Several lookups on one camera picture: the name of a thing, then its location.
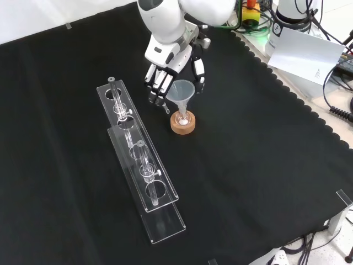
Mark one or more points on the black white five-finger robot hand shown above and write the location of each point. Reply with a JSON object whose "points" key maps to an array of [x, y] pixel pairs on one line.
{"points": [[165, 59]]}

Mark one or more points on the clear plastic funnel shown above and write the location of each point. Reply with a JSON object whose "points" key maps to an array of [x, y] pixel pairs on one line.
{"points": [[182, 90]]}

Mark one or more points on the clear round-bottom flask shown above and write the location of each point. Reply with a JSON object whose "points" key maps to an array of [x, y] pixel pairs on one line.
{"points": [[183, 121]]}

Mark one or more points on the clear funnel stand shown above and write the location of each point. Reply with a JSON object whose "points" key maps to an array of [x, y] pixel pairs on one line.
{"points": [[165, 232]]}

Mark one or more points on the yellow stop button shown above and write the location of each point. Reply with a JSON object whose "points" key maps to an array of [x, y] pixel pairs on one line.
{"points": [[251, 15]]}

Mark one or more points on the black bench cloth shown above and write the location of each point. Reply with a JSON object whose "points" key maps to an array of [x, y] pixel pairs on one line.
{"points": [[248, 138]]}

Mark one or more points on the pale board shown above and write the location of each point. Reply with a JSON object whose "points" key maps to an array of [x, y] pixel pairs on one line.
{"points": [[303, 55]]}

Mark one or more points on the black tripod leg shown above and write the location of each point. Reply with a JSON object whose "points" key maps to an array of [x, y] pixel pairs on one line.
{"points": [[328, 33]]}

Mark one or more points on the white power strip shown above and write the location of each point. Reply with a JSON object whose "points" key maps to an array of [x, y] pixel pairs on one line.
{"points": [[278, 258]]}

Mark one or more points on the aluminium bench bracket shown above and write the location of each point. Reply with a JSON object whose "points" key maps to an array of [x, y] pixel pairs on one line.
{"points": [[340, 215]]}

